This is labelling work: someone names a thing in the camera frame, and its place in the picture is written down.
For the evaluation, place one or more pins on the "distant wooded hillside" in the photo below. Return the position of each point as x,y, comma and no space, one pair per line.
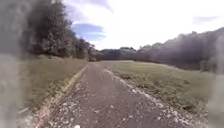
173,50

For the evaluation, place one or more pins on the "grey gravel path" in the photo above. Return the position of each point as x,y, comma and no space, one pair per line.
101,100

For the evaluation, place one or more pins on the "pale stone path edging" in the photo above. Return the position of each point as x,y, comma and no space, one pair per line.
61,91

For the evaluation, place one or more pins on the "green grass field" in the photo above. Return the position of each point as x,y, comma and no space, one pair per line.
166,78

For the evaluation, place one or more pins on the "row of trees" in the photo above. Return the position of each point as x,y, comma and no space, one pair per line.
50,31

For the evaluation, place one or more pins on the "robot's own part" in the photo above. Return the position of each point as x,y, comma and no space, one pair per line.
77,126

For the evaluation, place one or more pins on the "grass verge with dry patches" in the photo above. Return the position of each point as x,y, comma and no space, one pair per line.
46,75

